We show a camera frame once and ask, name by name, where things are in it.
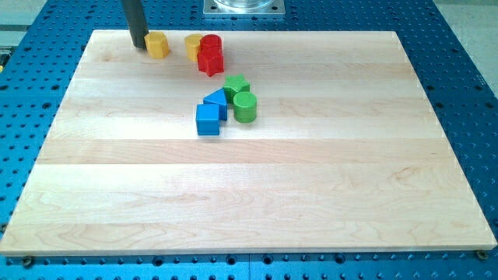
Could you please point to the yellow cylinder block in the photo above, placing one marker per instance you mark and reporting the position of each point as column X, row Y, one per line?
column 192, row 44

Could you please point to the blue cube block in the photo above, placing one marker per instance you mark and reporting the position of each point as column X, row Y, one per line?
column 207, row 119

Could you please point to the red cylinder block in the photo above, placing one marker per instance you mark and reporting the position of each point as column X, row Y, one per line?
column 211, row 43

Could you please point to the red star block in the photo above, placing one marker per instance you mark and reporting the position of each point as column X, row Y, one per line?
column 210, row 62

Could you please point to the yellow hexagon block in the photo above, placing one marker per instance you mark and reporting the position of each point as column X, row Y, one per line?
column 156, row 44

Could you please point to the green cylinder block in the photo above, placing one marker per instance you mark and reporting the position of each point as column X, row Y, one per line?
column 245, row 107

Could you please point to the light wooden board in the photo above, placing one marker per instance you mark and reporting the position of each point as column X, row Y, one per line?
column 345, row 154

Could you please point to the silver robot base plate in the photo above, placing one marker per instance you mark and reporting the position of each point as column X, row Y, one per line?
column 244, row 7

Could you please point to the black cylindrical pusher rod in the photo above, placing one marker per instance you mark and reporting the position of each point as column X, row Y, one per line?
column 136, row 20

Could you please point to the blue triangle block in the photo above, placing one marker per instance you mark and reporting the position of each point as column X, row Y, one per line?
column 218, row 98

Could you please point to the green star block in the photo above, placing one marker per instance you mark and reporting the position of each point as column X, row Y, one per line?
column 235, row 84

